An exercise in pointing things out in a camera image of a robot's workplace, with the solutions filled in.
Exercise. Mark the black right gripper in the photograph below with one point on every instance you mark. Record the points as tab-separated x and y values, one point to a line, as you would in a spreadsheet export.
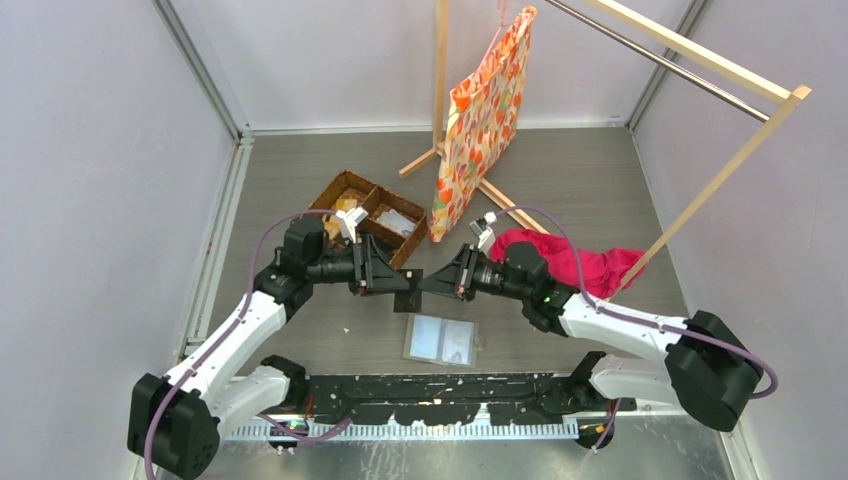
458	277

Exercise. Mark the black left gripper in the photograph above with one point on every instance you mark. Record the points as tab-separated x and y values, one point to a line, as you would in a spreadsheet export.
372	273

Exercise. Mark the black card from holder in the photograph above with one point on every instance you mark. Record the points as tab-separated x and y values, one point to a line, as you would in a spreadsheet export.
409	300

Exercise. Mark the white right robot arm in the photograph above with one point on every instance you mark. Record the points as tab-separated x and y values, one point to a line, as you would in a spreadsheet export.
695	363

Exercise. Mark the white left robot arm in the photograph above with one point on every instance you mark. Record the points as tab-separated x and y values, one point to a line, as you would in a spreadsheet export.
177	420

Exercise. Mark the white VIP cards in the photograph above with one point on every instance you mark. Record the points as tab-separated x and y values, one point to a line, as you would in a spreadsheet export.
396	222

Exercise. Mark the gold VIP cards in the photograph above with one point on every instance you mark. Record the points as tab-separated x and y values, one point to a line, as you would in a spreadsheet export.
330	222

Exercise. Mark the brown woven divided basket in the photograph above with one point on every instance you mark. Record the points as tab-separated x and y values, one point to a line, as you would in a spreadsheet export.
376	199

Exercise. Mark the pink cloth garment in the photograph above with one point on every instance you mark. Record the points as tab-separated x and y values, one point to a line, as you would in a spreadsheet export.
603	272

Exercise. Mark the floral orange paper bag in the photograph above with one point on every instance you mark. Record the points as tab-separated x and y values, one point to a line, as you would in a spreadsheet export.
482	122

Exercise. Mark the wooden clothes rack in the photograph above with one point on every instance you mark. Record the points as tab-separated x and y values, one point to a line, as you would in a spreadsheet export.
676	44

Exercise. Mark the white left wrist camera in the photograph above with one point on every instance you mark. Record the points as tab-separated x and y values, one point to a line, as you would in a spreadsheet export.
349	220

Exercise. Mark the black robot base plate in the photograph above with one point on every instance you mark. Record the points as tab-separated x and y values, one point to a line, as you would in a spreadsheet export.
441	399

